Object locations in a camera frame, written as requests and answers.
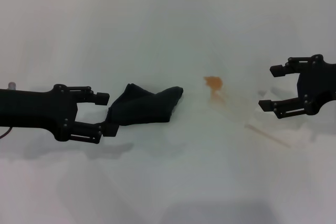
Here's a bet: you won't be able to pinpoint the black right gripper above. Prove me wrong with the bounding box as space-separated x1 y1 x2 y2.
258 54 336 120

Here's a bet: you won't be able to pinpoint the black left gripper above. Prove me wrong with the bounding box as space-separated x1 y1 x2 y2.
0 84 120 145

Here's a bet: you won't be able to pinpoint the clear plastic cup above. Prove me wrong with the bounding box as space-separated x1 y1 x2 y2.
244 86 310 149

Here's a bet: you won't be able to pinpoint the dark blue rag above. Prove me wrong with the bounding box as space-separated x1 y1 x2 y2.
106 83 184 128

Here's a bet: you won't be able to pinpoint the orange-brown liquid stain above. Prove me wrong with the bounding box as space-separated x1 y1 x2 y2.
203 76 229 103

